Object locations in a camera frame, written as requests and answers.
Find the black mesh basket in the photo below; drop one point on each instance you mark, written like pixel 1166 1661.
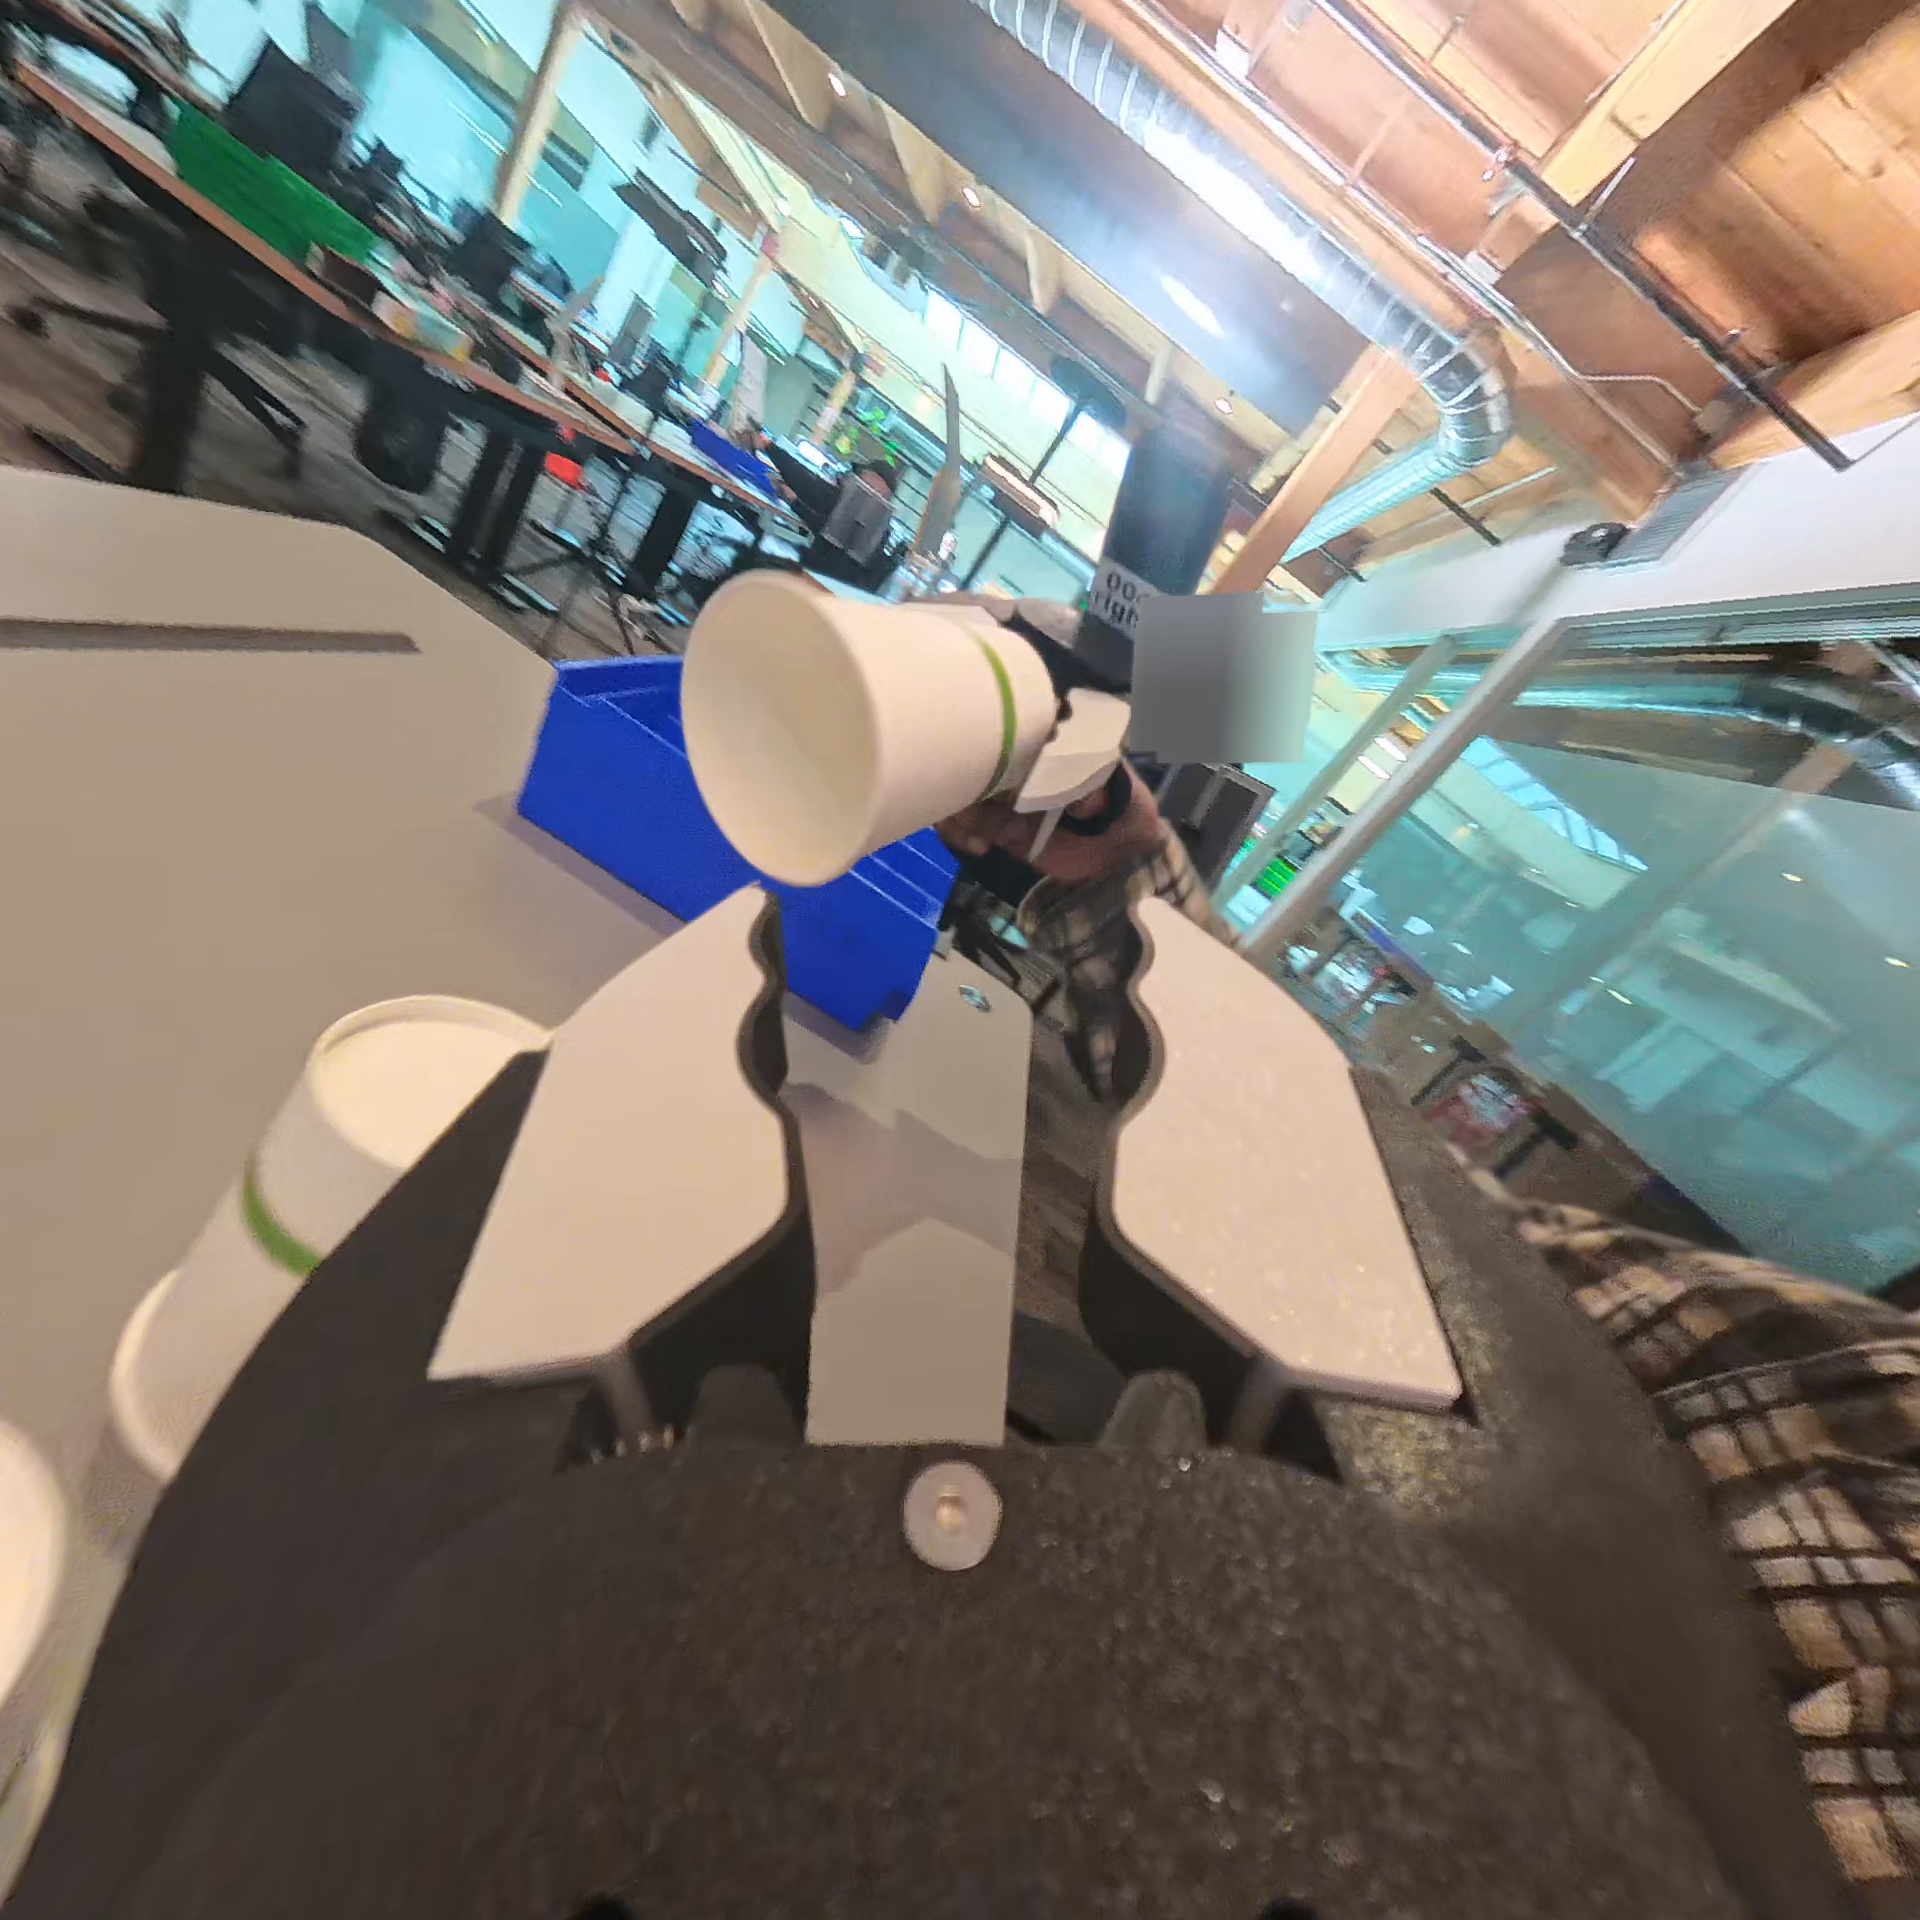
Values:
pixel 402 429

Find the white wall vent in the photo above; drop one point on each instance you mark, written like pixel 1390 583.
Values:
pixel 1681 517

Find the silver ventilation duct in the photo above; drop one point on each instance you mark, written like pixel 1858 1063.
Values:
pixel 1200 137

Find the person's right forearm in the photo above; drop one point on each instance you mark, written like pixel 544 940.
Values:
pixel 1109 962

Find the wood-edged office desk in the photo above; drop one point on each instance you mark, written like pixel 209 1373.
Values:
pixel 119 142

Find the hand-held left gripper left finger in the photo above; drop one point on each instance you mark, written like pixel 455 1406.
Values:
pixel 599 1202

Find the green plastic crate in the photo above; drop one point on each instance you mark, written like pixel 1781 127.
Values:
pixel 271 188

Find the blue plastic bin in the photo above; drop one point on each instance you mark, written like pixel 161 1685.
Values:
pixel 629 781

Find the person's right hand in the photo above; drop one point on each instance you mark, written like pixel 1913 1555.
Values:
pixel 1095 855

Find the white paper cup green band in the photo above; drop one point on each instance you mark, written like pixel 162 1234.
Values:
pixel 345 1142
pixel 24 1575
pixel 839 705

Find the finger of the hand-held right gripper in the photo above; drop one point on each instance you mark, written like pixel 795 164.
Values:
pixel 974 604
pixel 1079 751

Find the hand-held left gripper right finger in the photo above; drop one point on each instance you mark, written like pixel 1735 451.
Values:
pixel 1277 1230

